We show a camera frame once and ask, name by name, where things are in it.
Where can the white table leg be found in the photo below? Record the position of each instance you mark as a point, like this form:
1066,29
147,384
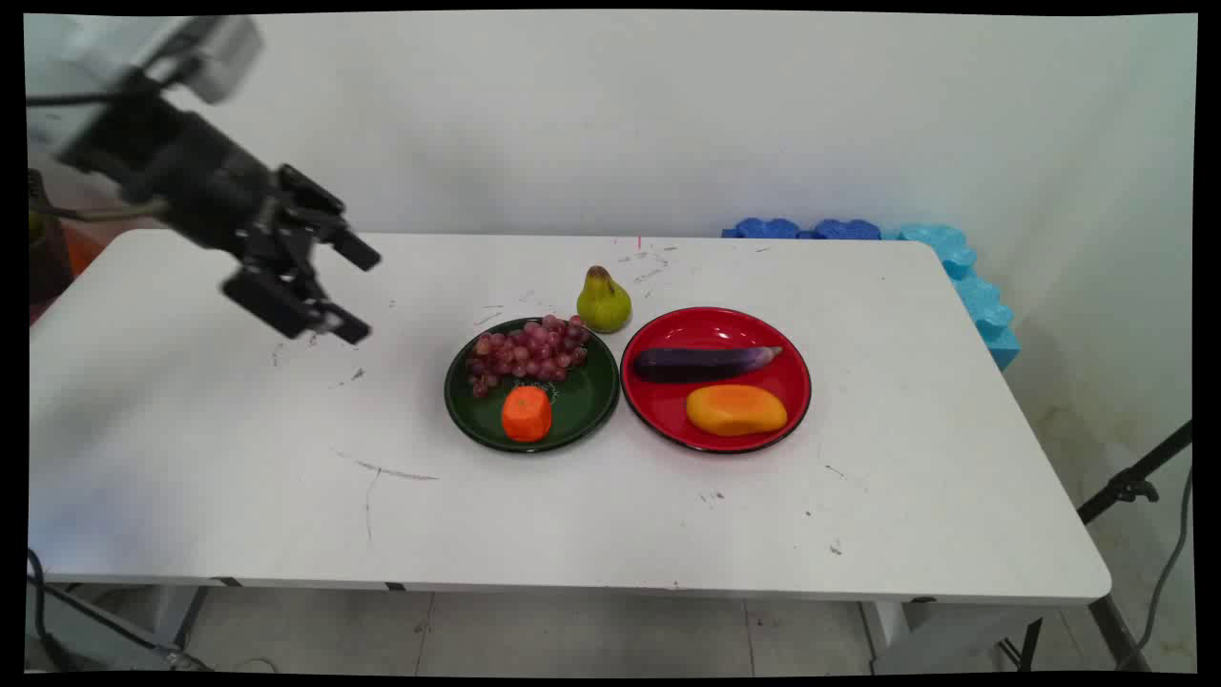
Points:
901,630

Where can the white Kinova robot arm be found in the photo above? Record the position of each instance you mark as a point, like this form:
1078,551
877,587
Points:
143,52

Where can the black tripod stand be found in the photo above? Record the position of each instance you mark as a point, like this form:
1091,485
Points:
1116,534

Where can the purple eggplant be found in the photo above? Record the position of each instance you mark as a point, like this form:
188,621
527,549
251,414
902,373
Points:
701,364

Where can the green pear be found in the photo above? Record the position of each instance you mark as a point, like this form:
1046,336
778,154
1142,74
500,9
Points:
603,301

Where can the dark green plate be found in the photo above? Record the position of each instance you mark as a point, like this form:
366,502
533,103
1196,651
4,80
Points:
531,386

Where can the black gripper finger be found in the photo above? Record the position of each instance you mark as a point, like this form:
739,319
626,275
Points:
329,221
303,310

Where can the red grape bunch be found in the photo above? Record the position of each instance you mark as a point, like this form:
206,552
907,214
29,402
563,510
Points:
529,351

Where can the yellow orange mango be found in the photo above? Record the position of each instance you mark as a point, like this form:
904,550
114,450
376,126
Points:
736,409

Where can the red plate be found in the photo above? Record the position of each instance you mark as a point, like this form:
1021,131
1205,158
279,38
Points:
715,379

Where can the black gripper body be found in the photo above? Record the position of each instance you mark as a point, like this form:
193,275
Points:
196,186

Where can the blue foam mat stack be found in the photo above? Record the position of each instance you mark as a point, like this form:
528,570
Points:
954,267

